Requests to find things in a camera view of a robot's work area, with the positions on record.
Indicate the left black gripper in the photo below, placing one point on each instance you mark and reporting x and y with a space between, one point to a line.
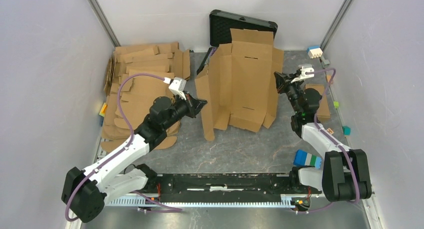
196 105

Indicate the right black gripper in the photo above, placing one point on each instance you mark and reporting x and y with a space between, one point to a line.
280 79

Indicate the cardboard box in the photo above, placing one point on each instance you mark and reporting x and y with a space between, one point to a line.
323 113
239 84

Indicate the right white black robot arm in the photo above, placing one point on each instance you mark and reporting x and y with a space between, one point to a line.
344 173

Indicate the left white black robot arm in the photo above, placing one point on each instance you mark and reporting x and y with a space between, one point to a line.
86 191

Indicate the folded closed cardboard box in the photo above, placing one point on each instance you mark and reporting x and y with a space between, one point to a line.
323 113

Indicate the blue white toy block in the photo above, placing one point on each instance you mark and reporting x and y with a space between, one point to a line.
314 51

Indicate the grey small block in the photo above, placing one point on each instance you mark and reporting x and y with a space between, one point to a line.
324 62

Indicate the stack of flat cardboard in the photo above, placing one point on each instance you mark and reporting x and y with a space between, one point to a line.
132 83

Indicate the wooden letter block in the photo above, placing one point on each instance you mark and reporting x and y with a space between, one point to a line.
330 131

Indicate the blue green block stack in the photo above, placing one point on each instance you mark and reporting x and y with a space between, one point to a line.
303 158

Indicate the black poker chip case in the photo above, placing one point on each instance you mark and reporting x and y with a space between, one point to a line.
220 25

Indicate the teal small cube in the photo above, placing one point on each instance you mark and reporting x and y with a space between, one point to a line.
346 130

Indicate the orange yellow block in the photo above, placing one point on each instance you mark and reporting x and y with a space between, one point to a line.
102 113

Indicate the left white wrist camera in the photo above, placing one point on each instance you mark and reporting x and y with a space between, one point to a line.
176 86

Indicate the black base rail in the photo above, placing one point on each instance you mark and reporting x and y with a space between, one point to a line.
223 187

